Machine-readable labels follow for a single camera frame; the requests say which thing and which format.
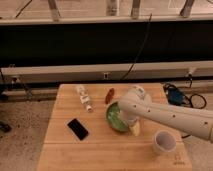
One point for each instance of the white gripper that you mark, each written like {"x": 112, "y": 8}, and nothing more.
{"x": 135, "y": 128}

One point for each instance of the green ceramic bowl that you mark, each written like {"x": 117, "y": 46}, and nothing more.
{"x": 112, "y": 116}

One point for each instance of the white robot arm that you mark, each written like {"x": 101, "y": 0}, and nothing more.
{"x": 136, "y": 102}

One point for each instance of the white paper cup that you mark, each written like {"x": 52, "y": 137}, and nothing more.
{"x": 164, "y": 142}

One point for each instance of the white computer mouse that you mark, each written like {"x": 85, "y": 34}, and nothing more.
{"x": 148, "y": 98}

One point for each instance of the brown sausage-shaped object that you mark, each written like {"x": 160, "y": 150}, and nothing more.
{"x": 109, "y": 96}

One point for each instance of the blue device on floor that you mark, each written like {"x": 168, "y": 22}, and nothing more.
{"x": 175, "y": 97}

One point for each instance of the black smartphone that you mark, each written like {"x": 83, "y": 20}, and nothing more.
{"x": 79, "y": 130}

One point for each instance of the clear plastic bottle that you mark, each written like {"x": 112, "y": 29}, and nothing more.
{"x": 84, "y": 97}

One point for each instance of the white wall outlet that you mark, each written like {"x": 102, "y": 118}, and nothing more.
{"x": 106, "y": 76}

